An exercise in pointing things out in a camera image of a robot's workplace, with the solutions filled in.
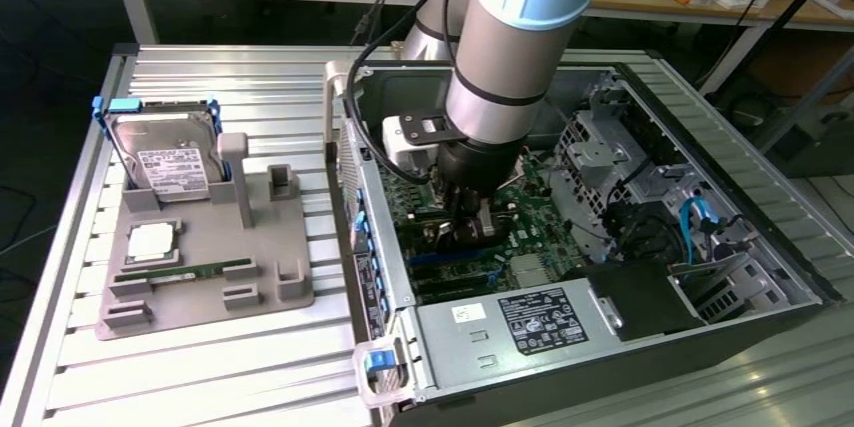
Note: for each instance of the green motherboard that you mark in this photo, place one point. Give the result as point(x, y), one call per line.
point(534, 212)

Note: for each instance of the blue case latch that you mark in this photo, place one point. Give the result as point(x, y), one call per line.
point(377, 362)

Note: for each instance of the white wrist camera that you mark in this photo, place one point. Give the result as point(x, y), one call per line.
point(401, 152)

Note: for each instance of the blue expansion slot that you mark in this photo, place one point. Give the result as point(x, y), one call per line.
point(444, 257)

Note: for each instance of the silver metal drive cage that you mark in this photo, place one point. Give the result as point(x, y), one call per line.
point(601, 152)

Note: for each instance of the black open PC case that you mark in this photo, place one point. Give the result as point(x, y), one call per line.
point(735, 342)

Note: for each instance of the silver CPU chip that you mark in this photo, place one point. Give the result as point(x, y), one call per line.
point(154, 241)

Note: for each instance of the black plastic fan shroud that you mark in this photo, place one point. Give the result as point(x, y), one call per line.
point(641, 297)

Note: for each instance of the low-profile graphics card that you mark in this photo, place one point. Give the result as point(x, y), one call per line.
point(428, 234)

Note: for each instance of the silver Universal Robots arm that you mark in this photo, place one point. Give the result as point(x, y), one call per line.
point(508, 62)

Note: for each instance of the hard disk in blue carrier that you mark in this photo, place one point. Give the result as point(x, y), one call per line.
point(174, 167)

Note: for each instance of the grey plastic parts rack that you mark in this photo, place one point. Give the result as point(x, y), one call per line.
point(201, 232)

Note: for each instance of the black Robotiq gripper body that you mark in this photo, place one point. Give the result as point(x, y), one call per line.
point(481, 164)

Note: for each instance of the open metal socket cover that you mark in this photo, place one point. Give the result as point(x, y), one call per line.
point(520, 167)

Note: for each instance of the green RAM stick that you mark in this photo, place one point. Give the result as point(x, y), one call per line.
point(194, 273)

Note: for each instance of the black equipment box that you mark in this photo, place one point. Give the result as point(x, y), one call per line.
point(821, 147)

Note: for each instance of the black expansion slot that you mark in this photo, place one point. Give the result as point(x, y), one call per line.
point(457, 289)

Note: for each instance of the silver chipset heat sink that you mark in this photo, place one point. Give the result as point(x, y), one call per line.
point(530, 269)

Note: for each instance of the grey power supply unit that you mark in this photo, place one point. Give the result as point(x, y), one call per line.
point(461, 347)

